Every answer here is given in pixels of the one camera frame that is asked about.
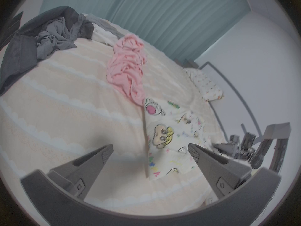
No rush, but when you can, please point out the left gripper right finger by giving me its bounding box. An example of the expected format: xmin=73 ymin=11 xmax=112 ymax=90
xmin=188 ymin=143 xmax=251 ymax=201

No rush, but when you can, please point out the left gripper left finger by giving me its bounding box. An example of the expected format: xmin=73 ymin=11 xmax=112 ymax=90
xmin=48 ymin=144 xmax=114 ymax=201

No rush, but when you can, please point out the white printed pyjama top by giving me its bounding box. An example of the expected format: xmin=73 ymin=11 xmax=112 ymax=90
xmin=141 ymin=97 xmax=213 ymax=181

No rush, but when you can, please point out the white printed pillow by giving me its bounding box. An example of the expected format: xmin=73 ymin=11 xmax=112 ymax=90
xmin=183 ymin=67 xmax=224 ymax=102

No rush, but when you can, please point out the bed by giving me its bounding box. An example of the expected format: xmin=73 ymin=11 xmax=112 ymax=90
xmin=0 ymin=13 xmax=264 ymax=221

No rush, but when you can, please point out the pink garment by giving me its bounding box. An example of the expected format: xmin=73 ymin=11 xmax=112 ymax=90
xmin=106 ymin=34 xmax=147 ymax=106

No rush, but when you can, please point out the white garment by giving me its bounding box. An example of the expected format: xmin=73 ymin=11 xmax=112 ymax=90
xmin=90 ymin=24 xmax=120 ymax=46

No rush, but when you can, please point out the black garment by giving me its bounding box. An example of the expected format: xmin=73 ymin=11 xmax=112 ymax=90
xmin=0 ymin=6 xmax=94 ymax=95

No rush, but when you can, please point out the grey garment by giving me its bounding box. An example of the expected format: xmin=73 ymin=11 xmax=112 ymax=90
xmin=79 ymin=13 xmax=124 ymax=38

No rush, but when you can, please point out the blue-green curtain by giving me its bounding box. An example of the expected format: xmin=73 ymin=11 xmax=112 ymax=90
xmin=39 ymin=0 xmax=251 ymax=61

